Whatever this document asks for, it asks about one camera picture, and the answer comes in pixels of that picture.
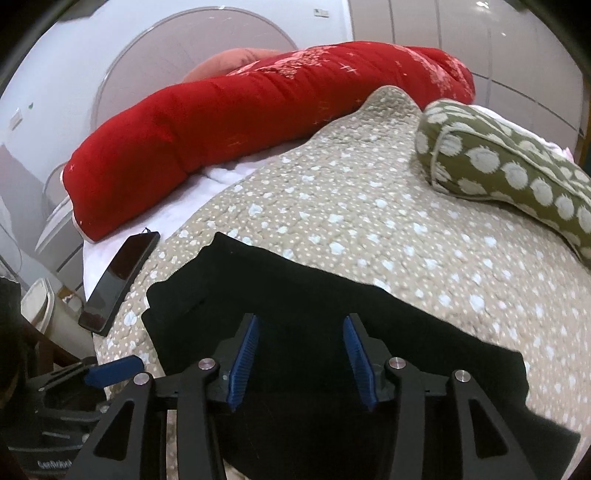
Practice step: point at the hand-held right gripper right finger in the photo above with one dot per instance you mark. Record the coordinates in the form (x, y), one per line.
(358, 364)

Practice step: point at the pink pillow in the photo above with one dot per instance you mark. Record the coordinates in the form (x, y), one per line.
(231, 62)

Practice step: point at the white bed sheet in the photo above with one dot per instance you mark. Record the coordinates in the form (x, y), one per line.
(217, 177)

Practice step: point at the black pants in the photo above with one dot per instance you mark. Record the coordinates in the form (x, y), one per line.
(300, 300)

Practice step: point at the white round headboard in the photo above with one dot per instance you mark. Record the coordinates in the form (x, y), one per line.
(152, 50)

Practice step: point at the black smartphone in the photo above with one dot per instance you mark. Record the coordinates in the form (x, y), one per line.
(117, 286)

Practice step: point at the green pillow with white print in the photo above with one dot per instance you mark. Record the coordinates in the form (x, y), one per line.
(508, 166)

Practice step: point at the beige waste bin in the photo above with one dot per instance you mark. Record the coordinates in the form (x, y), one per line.
(39, 307)

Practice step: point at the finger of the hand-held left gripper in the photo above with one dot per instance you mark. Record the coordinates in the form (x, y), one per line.
(117, 369)

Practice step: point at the red quilt roll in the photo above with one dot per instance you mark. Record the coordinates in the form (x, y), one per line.
(231, 120)

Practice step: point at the white wardrobe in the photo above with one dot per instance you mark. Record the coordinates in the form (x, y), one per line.
(485, 46)

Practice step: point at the beige dotted quilted blanket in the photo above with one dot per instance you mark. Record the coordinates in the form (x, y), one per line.
(369, 221)

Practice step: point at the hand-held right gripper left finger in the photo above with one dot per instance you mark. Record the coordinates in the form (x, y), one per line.
(243, 361)

